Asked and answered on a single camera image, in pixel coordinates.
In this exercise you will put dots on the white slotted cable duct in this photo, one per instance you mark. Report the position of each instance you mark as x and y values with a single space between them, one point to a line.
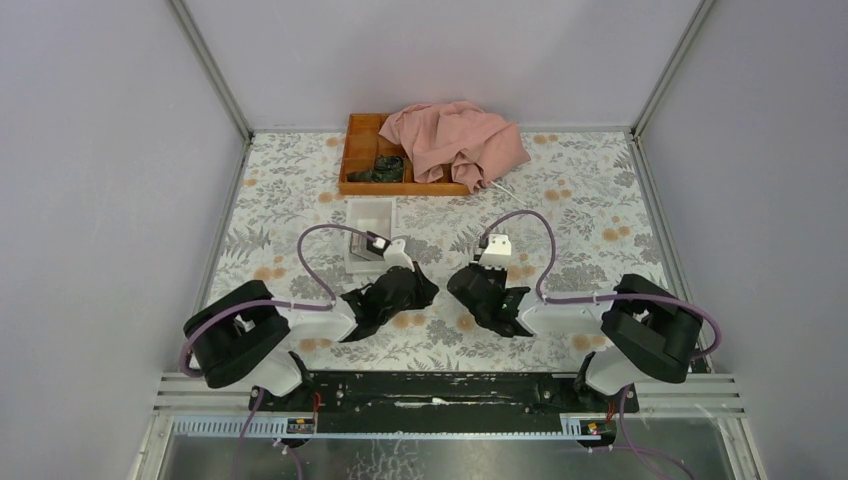
307 428

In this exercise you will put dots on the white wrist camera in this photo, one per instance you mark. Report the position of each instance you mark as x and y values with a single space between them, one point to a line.
494 251
392 252

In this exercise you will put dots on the floral patterned table mat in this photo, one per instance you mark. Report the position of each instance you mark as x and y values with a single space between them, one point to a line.
574 213

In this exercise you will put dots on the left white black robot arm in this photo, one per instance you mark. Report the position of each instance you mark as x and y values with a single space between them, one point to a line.
242 337

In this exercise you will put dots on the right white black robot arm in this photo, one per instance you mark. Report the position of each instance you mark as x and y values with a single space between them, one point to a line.
651 334

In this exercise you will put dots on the pink cloth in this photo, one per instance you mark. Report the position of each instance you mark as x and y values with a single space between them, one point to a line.
456 139

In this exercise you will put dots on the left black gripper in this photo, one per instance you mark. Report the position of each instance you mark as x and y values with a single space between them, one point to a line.
425 291

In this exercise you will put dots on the dark green crumpled item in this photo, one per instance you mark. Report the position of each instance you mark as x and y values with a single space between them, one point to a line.
386 169

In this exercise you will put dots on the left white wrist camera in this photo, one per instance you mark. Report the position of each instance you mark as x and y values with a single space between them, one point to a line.
392 252

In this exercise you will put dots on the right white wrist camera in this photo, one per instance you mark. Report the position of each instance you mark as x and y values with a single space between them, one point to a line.
494 251

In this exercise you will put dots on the white plastic card box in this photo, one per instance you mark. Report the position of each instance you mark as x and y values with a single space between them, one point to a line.
371 214

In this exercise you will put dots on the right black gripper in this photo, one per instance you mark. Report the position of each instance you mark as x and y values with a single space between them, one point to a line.
501 274

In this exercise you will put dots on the wooden compartment tray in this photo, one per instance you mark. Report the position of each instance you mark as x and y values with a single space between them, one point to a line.
362 148

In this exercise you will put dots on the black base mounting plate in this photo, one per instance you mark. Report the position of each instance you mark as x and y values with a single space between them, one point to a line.
442 399

